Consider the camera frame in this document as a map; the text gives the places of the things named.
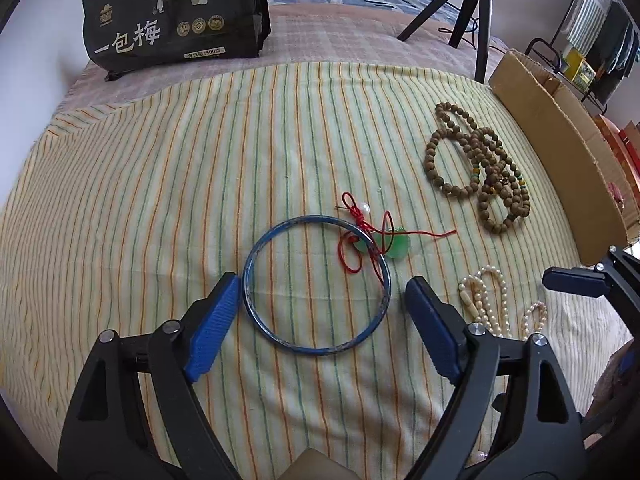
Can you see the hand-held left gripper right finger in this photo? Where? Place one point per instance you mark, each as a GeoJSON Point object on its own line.
{"type": "Point", "coordinates": [430, 320]}

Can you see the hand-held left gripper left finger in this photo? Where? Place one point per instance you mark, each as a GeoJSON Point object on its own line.
{"type": "Point", "coordinates": [212, 325]}

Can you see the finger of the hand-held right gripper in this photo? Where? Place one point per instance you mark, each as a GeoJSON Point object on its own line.
{"type": "Point", "coordinates": [575, 281]}

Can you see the blue bangle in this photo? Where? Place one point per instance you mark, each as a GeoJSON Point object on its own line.
{"type": "Point", "coordinates": [245, 282]}

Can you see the cardboard box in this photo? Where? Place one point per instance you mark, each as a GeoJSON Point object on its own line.
{"type": "Point", "coordinates": [550, 125]}

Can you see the orange box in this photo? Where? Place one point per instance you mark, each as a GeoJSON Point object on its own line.
{"type": "Point", "coordinates": [617, 145]}

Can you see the striped yellow bed sheet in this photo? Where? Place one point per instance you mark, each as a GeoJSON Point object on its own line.
{"type": "Point", "coordinates": [150, 185]}

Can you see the yellow box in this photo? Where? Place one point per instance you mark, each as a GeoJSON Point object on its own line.
{"type": "Point", "coordinates": [577, 67]}

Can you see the dark hanging clothes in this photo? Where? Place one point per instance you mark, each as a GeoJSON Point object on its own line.
{"type": "Point", "coordinates": [612, 45]}

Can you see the black metal rack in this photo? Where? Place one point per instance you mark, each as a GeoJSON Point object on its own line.
{"type": "Point", "coordinates": [542, 42]}

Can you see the green striped hanging cloth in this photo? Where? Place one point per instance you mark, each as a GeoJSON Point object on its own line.
{"type": "Point", "coordinates": [587, 15]}

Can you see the black tripod stand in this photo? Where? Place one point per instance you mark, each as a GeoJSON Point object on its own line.
{"type": "Point", "coordinates": [482, 20]}

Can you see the black printed bag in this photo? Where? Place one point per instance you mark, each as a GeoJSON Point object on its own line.
{"type": "Point", "coordinates": [175, 20]}

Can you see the pink checkered blanket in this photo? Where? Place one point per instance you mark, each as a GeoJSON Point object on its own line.
{"type": "Point", "coordinates": [325, 30]}

